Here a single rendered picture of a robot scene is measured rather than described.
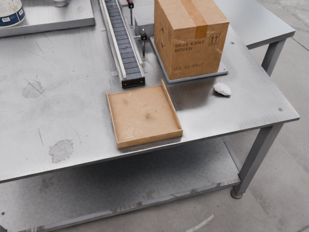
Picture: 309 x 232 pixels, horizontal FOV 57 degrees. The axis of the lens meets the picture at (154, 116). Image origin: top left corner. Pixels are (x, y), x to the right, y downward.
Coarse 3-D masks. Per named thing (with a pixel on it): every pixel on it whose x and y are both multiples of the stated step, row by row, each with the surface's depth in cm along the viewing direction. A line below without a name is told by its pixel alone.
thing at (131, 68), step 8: (104, 0) 173; (112, 0) 173; (112, 8) 167; (112, 16) 162; (120, 16) 162; (112, 24) 156; (120, 24) 157; (120, 32) 152; (120, 40) 147; (128, 40) 147; (120, 48) 143; (128, 48) 143; (120, 56) 139; (128, 56) 139; (128, 64) 135; (136, 64) 135; (128, 72) 131; (136, 72) 131
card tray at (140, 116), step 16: (112, 96) 128; (128, 96) 128; (144, 96) 128; (160, 96) 128; (112, 112) 122; (128, 112) 122; (144, 112) 122; (160, 112) 122; (128, 128) 116; (144, 128) 116; (160, 128) 116; (176, 128) 117; (128, 144) 110
